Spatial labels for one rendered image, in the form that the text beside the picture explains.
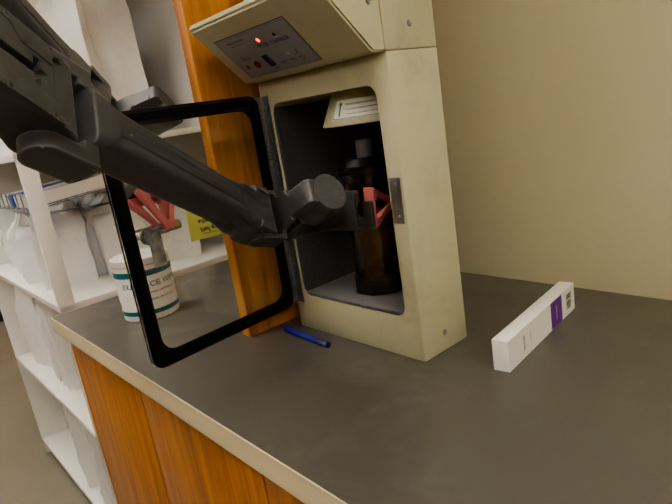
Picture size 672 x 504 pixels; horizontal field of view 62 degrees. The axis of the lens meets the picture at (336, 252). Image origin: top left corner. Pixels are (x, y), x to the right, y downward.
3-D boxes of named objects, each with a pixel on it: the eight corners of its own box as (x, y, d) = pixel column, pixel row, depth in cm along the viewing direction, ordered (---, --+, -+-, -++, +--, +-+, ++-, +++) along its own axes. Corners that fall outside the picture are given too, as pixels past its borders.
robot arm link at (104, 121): (-8, 57, 51) (-2, 162, 47) (40, 30, 49) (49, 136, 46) (242, 199, 90) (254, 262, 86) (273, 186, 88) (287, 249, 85)
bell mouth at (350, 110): (373, 118, 108) (369, 88, 107) (447, 108, 95) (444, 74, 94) (302, 131, 97) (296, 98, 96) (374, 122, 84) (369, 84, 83)
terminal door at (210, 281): (295, 305, 110) (256, 94, 100) (155, 372, 89) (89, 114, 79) (292, 305, 110) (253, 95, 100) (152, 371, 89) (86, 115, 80)
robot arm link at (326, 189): (233, 195, 86) (244, 246, 84) (268, 156, 78) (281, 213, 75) (299, 199, 93) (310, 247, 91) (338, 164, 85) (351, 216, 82)
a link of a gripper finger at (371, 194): (370, 182, 100) (332, 190, 94) (401, 181, 95) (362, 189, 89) (375, 220, 102) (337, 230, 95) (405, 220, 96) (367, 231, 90)
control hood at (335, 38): (256, 83, 101) (246, 24, 99) (387, 50, 77) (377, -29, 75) (200, 89, 94) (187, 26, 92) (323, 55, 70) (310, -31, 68)
